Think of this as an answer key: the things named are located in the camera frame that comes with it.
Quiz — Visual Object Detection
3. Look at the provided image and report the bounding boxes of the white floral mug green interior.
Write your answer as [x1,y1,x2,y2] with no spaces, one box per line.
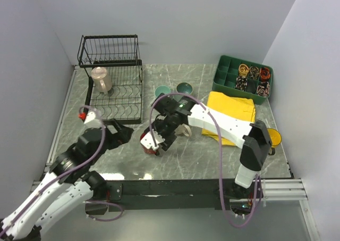
[175,124,192,137]

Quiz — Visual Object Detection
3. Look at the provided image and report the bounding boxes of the red mug white squiggles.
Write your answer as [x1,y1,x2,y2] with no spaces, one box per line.
[140,133,160,156]

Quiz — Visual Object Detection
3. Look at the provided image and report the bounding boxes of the pink mug purple interior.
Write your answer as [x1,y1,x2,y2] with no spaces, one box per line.
[91,67,113,96]

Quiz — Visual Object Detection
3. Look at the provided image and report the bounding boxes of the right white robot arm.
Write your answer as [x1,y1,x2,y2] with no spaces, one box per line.
[140,93,273,197]

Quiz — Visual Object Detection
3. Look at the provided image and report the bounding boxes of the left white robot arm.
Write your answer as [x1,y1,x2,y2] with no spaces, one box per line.
[1,119,133,240]

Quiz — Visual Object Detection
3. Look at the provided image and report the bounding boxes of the small teal cup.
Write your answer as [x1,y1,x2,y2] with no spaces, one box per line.
[155,85,171,98]

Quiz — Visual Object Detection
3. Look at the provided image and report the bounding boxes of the blue-green glazed mug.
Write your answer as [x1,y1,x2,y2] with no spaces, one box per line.
[176,82,193,95]

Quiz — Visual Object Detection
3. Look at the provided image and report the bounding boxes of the black base beam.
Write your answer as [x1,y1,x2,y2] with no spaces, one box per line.
[107,179,222,210]

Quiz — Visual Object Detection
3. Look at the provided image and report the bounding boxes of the yellow folded cloth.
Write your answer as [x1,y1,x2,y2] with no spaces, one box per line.
[201,91,257,146]

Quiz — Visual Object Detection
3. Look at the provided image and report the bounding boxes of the green compartment organizer tray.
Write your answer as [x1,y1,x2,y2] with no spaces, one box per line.
[212,55,274,105]

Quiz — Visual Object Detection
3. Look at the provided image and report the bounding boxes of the yellow cup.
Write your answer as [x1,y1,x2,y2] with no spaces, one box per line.
[267,128,282,155]

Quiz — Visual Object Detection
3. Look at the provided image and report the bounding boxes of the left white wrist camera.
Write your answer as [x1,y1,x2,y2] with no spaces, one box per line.
[78,111,101,128]

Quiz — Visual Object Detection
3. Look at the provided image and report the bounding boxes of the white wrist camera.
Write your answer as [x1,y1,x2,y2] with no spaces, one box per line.
[140,130,165,151]
[78,111,101,128]

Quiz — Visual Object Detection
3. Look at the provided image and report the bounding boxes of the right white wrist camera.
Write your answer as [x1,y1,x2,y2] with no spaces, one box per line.
[140,130,165,151]

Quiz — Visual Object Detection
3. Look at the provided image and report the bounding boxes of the black wire dish rack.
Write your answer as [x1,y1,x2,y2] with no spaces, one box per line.
[77,35,143,124]

